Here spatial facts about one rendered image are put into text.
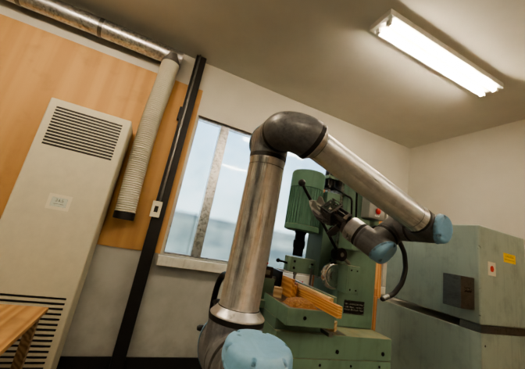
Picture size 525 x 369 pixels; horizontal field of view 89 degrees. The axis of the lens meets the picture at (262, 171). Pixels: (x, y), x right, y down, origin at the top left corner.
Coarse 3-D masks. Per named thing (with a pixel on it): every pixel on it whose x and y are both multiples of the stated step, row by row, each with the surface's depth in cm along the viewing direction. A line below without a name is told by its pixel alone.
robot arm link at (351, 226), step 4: (352, 220) 98; (356, 220) 98; (360, 220) 99; (348, 224) 98; (352, 224) 97; (356, 224) 96; (360, 224) 96; (344, 228) 98; (348, 228) 97; (352, 228) 96; (356, 228) 96; (344, 232) 98; (348, 232) 97; (352, 232) 96; (344, 236) 99; (348, 236) 97; (348, 240) 98
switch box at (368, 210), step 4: (364, 200) 138; (364, 204) 137; (368, 204) 135; (372, 204) 134; (364, 208) 137; (368, 208) 134; (372, 208) 134; (376, 208) 135; (364, 212) 136; (368, 212) 133; (372, 212) 133; (364, 216) 135; (368, 216) 133; (372, 216) 133; (380, 216) 135; (376, 220) 139; (380, 220) 136
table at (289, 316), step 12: (264, 300) 116; (276, 300) 107; (276, 312) 105; (288, 312) 98; (300, 312) 99; (312, 312) 101; (324, 312) 103; (288, 324) 97; (300, 324) 98; (312, 324) 100; (324, 324) 102
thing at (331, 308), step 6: (300, 288) 122; (300, 294) 120; (306, 294) 116; (312, 294) 112; (312, 300) 111; (318, 300) 107; (324, 300) 104; (318, 306) 106; (324, 306) 103; (330, 306) 100; (336, 306) 97; (330, 312) 99; (336, 312) 96
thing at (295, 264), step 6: (288, 258) 130; (294, 258) 129; (300, 258) 130; (306, 258) 138; (288, 264) 129; (294, 264) 128; (300, 264) 129; (306, 264) 131; (288, 270) 128; (294, 270) 128; (300, 270) 129; (306, 270) 130; (312, 270) 131
